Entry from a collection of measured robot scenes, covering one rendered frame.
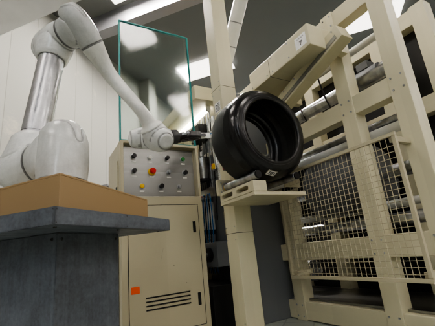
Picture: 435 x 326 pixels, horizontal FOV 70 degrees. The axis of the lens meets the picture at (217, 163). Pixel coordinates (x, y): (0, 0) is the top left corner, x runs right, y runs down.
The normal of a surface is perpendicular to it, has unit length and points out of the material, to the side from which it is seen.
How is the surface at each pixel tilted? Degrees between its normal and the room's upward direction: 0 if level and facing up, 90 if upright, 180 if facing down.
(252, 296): 90
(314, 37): 90
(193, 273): 90
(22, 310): 90
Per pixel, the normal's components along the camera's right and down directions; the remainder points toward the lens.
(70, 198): 0.93, -0.18
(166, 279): 0.48, -0.29
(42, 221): -0.35, -0.22
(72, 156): 0.65, -0.31
